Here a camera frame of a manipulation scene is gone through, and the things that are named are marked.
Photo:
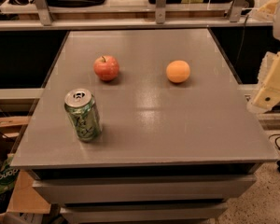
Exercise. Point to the grey drawer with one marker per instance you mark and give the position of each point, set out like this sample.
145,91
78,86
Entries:
140,189
142,212

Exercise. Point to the red apple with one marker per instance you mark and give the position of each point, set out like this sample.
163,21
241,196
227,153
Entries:
106,68

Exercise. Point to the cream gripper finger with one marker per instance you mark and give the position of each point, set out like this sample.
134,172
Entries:
267,92

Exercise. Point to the grey lower drawer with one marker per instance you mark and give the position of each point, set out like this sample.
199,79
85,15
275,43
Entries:
142,212

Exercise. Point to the green plastic bag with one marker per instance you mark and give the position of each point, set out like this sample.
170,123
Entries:
8,175

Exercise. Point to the green soda can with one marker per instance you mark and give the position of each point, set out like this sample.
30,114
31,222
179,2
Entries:
81,108

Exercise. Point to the cardboard box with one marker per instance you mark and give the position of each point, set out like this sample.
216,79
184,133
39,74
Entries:
25,206

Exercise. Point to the metal shelf rail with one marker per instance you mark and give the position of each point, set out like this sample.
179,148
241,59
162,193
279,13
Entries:
36,14

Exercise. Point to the orange fruit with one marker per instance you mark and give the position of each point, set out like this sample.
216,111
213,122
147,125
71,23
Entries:
178,71

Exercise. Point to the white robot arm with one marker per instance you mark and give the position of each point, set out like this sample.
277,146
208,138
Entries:
268,12

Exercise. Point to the grey upper drawer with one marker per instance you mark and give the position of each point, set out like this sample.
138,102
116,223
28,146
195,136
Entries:
140,189

